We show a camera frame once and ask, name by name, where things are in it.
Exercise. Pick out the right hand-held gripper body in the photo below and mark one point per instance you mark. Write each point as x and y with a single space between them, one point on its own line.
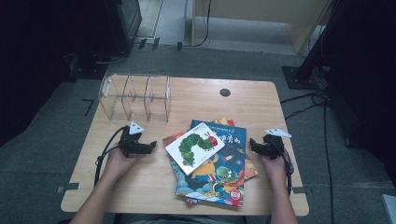
274 147

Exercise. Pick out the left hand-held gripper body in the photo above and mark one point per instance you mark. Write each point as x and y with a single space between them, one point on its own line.
132 147

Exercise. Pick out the red picture book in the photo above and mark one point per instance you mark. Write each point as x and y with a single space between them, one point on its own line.
250 169

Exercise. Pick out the white caterpillar picture book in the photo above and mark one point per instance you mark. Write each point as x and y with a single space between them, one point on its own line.
194 155

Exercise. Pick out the dark blue monster picture book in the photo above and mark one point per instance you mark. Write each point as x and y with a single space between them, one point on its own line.
218 180

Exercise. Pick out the clear acrylic book rack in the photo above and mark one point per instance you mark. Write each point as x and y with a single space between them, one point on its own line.
124 93

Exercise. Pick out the person's right hand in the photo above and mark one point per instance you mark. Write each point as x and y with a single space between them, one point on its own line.
277 169

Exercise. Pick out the person's left hand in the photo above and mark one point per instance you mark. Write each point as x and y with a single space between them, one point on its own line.
120 166

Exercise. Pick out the grey tape piece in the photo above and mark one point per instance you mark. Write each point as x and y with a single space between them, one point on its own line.
299 189
70 187

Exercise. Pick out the black round table grommet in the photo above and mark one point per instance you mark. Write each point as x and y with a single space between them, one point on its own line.
224 92

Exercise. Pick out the black metal stand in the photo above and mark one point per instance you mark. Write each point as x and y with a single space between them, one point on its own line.
303 77

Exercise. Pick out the black stand base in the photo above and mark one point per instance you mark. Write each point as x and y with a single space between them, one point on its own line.
85 70

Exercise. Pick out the dark curtain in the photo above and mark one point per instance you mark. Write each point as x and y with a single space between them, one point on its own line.
370 77
37 62

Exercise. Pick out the black equipment box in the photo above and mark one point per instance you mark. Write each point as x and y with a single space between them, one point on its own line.
124 21

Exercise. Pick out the white flat object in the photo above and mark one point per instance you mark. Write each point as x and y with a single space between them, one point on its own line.
389 210

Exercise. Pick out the light wooden cabinet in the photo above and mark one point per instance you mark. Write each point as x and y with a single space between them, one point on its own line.
249 9

